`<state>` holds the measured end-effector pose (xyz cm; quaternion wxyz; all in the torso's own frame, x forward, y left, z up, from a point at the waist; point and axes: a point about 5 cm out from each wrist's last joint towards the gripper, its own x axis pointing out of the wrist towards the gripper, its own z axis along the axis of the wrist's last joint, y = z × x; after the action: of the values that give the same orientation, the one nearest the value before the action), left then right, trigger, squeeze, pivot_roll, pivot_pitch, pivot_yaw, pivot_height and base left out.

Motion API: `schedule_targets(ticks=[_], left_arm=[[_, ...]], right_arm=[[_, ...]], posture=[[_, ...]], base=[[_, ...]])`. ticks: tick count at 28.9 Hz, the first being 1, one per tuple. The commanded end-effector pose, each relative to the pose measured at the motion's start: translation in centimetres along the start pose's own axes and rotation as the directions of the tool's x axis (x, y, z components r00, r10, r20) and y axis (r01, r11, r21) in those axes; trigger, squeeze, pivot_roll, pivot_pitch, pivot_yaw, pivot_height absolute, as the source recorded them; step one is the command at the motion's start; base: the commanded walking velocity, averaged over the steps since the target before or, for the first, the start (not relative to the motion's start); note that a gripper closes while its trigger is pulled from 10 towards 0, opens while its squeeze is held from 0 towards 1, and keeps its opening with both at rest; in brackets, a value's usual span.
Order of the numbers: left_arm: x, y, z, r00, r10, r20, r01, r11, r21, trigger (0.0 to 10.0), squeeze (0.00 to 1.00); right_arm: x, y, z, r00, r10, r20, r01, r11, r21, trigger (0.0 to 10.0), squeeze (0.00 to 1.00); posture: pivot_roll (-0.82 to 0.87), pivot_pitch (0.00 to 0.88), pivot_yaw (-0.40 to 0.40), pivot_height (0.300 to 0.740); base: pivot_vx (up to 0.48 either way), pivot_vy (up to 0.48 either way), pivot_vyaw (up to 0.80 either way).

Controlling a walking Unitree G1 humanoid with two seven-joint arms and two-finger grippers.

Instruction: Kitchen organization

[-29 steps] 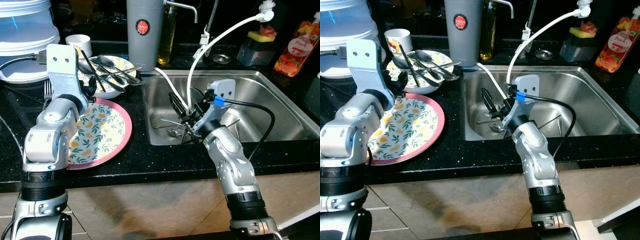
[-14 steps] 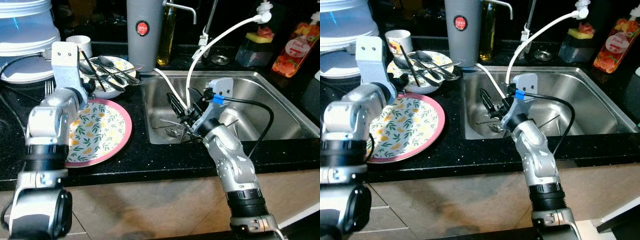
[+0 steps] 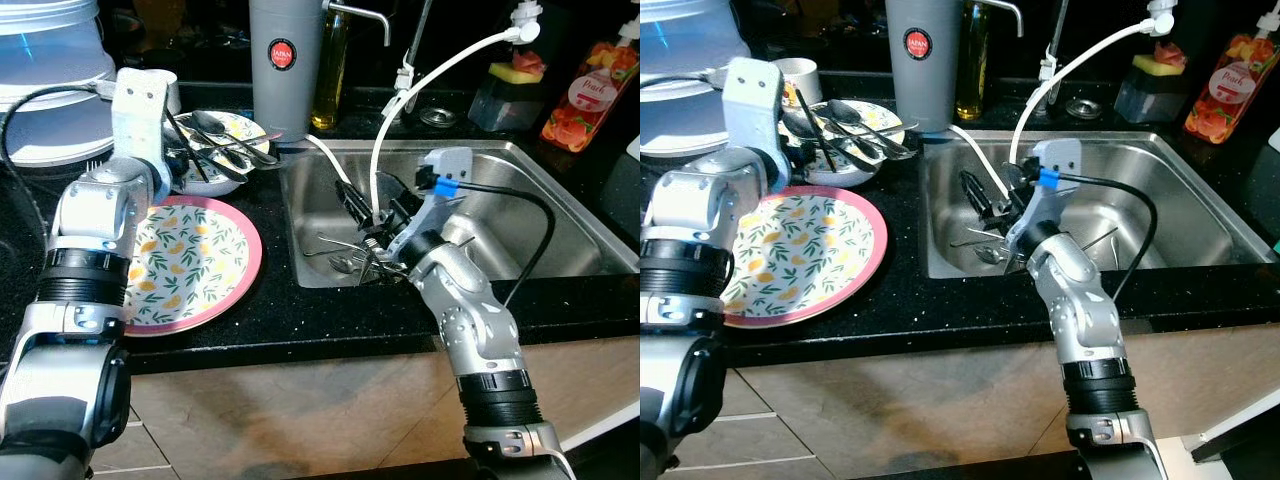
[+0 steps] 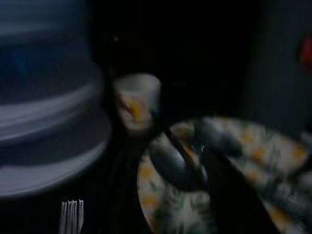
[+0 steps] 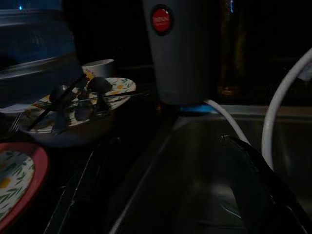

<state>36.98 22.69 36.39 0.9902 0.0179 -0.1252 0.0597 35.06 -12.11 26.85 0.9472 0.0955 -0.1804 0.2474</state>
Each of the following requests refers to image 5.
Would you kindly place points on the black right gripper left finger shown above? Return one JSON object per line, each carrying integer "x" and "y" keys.
{"x": 85, "y": 200}

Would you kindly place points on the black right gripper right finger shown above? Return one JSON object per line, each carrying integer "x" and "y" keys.
{"x": 263, "y": 200}

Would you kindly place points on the white floral bowl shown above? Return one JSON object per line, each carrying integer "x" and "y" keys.
{"x": 73, "y": 137}

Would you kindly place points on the pink rimmed floral plate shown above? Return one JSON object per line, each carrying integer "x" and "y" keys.
{"x": 17, "y": 180}

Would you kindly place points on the stainless steel sink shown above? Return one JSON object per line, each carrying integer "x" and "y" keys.
{"x": 195, "y": 158}

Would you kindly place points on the thin white purifier tube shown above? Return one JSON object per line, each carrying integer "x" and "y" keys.
{"x": 226, "y": 114}

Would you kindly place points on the black chopstick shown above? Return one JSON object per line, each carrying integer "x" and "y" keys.
{"x": 56, "y": 102}

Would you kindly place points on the silver fork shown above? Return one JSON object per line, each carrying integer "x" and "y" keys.
{"x": 14, "y": 123}

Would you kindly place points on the long slim metal utensil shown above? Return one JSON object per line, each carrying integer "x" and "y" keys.
{"x": 122, "y": 94}

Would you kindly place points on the dark metal spoon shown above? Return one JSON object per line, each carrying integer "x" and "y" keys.
{"x": 98, "y": 84}
{"x": 58, "y": 91}

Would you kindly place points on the white floral mug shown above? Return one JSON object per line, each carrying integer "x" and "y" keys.
{"x": 100, "y": 67}

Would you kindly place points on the amber oil bottle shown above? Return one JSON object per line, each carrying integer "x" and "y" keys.
{"x": 230, "y": 48}

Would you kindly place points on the white stacked storage container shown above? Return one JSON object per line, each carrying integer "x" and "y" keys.
{"x": 36, "y": 48}

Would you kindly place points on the grey water purifier red logo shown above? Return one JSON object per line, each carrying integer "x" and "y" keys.
{"x": 175, "y": 61}

